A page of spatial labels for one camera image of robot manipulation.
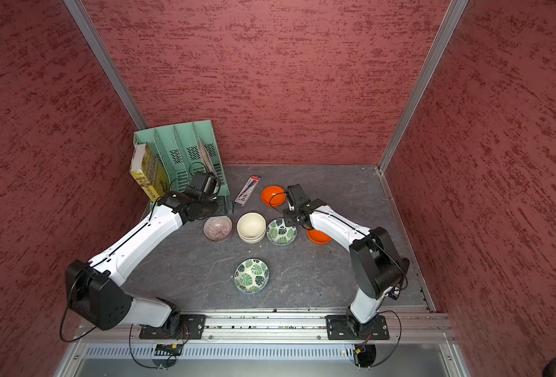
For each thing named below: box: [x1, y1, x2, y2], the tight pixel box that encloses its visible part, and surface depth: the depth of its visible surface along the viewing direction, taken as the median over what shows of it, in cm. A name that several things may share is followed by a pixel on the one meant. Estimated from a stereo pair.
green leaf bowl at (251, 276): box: [234, 257, 271, 295], surface depth 85 cm
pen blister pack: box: [234, 175, 262, 207], surface depth 112 cm
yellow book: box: [129, 143, 170, 202], surface depth 91 cm
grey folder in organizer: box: [197, 136, 218, 177], surface depth 105 cm
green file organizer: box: [133, 119, 235, 216], surface depth 106 cm
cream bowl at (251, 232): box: [236, 223, 267, 245], surface depth 94 cm
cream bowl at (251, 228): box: [236, 212, 267, 245], surface depth 94 cm
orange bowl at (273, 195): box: [260, 185, 287, 208], surface depth 106 cm
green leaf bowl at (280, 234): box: [266, 217, 298, 246], surface depth 96 cm
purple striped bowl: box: [202, 215, 234, 243], surface depth 94 cm
